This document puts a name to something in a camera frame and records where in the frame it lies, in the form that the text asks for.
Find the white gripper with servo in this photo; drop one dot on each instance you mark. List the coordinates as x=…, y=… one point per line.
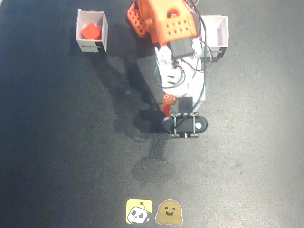
x=185, y=104

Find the red cube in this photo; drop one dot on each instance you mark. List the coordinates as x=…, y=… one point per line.
x=90, y=31

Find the orange and white robot arm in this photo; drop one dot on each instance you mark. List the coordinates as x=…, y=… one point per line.
x=171, y=21

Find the white and black cardboard box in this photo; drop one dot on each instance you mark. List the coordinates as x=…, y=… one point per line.
x=219, y=31
x=91, y=46

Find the dark grey felt mat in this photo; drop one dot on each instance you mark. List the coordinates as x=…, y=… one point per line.
x=71, y=142

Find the hugging face emoji sticker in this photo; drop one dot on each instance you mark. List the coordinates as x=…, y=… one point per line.
x=169, y=212

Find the yellow robot face sticker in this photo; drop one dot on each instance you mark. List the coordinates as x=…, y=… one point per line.
x=139, y=211

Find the black oval wrist camera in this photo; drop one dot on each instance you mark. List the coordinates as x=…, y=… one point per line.
x=185, y=124

